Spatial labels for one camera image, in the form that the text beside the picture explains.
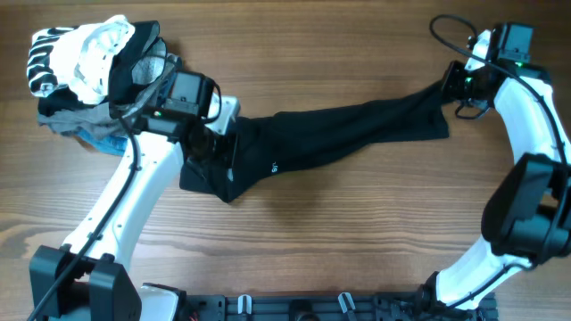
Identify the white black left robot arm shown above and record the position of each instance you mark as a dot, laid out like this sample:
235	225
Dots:
87	278

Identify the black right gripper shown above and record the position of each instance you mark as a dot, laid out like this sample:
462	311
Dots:
449	85

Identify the grey folded garment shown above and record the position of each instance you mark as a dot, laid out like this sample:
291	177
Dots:
57	111

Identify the black folded garment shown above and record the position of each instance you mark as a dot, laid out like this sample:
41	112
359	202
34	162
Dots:
146	33

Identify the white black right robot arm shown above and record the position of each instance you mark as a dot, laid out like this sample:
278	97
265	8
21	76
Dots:
527	220

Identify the black t-shirt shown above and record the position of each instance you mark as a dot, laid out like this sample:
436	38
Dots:
298	140

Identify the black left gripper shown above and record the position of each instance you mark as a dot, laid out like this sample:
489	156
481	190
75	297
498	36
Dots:
227	156

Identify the white lace garment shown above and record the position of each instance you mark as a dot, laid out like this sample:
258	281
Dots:
82	58

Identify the black white striped garment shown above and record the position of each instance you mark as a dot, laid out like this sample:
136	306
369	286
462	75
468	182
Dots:
51	53

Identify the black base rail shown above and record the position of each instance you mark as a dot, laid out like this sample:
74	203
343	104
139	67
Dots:
384	306

